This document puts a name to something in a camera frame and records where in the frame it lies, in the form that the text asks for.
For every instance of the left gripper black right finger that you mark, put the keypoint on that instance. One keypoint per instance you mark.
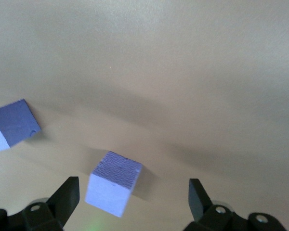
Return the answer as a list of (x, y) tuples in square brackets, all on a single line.
[(202, 209)]

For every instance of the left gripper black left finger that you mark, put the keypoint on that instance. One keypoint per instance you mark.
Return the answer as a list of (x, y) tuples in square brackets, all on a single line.
[(60, 207)]

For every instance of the purple foam cube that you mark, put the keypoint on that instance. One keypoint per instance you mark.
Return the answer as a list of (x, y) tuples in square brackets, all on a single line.
[(110, 187), (14, 122)]

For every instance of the brown table cover mat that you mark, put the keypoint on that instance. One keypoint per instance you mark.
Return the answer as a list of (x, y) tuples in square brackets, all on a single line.
[(159, 72)]

